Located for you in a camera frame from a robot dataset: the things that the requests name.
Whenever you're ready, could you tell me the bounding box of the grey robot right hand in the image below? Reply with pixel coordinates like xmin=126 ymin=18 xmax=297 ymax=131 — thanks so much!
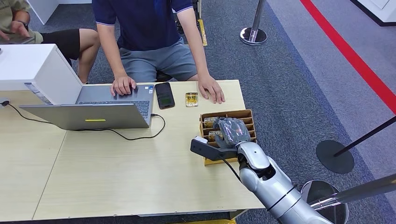
xmin=212 ymin=117 xmax=252 ymax=150

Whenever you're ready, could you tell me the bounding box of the person's left hand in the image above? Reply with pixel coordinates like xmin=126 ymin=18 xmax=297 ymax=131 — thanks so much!
xmin=198 ymin=75 xmax=226 ymax=105

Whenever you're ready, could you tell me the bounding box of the person's hand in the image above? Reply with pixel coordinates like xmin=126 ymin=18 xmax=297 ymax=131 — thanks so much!
xmin=0 ymin=21 xmax=31 ymax=41

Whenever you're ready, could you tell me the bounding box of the person's right hand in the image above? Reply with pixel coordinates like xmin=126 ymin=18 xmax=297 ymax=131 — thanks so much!
xmin=110 ymin=75 xmax=137 ymax=97

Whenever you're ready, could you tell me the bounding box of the grey handheld device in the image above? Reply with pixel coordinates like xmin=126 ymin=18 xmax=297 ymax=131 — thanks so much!
xmin=0 ymin=33 xmax=35 ymax=45

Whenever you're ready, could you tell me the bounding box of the brown cardboard card holder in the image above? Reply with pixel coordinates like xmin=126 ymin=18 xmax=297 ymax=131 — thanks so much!
xmin=198 ymin=109 xmax=258 ymax=167

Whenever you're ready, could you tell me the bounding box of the hotel key card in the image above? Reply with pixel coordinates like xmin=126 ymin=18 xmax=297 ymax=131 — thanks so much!
xmin=208 ymin=130 xmax=223 ymax=142
xmin=203 ymin=117 xmax=221 ymax=129

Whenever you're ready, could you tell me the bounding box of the person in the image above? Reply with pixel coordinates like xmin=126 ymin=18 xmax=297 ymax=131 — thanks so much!
xmin=92 ymin=0 xmax=226 ymax=105
xmin=0 ymin=0 xmax=101 ymax=84

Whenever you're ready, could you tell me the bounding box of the small clear yellow box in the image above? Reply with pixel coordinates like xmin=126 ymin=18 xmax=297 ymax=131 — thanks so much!
xmin=185 ymin=91 xmax=199 ymax=108

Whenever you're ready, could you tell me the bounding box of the white cabinet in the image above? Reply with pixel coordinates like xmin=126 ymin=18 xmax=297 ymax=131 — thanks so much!
xmin=26 ymin=0 xmax=92 ymax=25

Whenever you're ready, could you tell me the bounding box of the white rectangular box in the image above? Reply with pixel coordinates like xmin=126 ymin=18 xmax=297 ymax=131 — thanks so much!
xmin=0 ymin=43 xmax=84 ymax=106

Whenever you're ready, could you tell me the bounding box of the black chair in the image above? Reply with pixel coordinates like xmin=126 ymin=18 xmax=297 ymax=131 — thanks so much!
xmin=156 ymin=70 xmax=174 ymax=83

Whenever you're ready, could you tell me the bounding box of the silver laptop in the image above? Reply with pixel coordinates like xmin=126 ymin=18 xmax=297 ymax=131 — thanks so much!
xmin=19 ymin=84 xmax=156 ymax=131

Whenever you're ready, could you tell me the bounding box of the black smartphone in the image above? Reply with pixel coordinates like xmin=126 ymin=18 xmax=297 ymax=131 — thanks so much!
xmin=155 ymin=82 xmax=176 ymax=110

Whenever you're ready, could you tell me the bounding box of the yellow floor tape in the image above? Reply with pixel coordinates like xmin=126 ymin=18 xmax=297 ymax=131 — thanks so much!
xmin=168 ymin=218 xmax=237 ymax=224
xmin=197 ymin=18 xmax=208 ymax=46

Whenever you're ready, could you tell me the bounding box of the red floor tape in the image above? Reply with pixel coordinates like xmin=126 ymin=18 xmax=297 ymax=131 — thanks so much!
xmin=299 ymin=0 xmax=396 ymax=115

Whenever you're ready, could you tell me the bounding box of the white platform black edge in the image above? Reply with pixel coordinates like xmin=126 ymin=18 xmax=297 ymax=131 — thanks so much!
xmin=349 ymin=0 xmax=396 ymax=27

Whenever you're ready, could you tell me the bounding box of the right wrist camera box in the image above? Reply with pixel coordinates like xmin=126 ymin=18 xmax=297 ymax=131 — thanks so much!
xmin=190 ymin=136 xmax=239 ymax=162

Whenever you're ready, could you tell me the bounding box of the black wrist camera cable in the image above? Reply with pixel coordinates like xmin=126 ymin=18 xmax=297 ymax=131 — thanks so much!
xmin=219 ymin=155 xmax=242 ymax=183

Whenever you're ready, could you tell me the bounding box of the black laptop cable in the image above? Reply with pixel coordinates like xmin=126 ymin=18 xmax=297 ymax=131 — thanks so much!
xmin=2 ymin=101 xmax=166 ymax=141

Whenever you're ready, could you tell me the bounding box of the black stanchion post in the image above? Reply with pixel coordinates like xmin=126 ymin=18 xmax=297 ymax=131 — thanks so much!
xmin=316 ymin=116 xmax=396 ymax=175

